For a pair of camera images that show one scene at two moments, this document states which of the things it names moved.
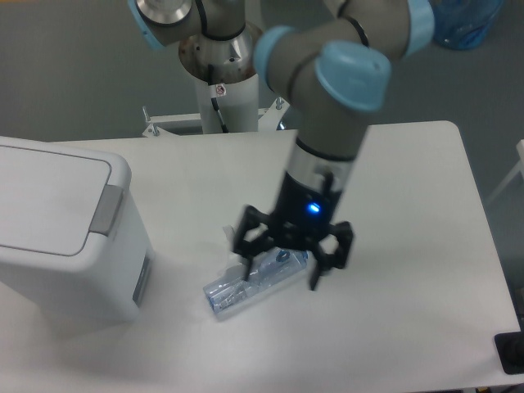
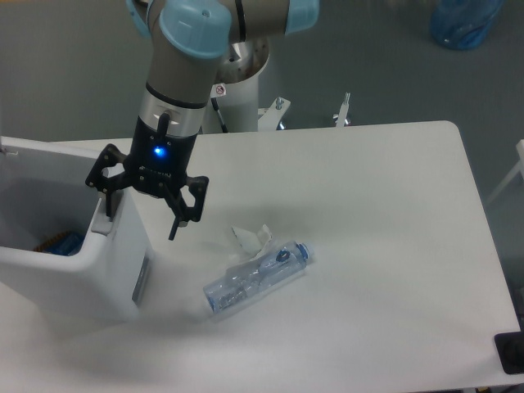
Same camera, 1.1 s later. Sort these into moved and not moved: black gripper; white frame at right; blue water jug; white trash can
Moved: black gripper
Not moved: white frame at right; blue water jug; white trash can
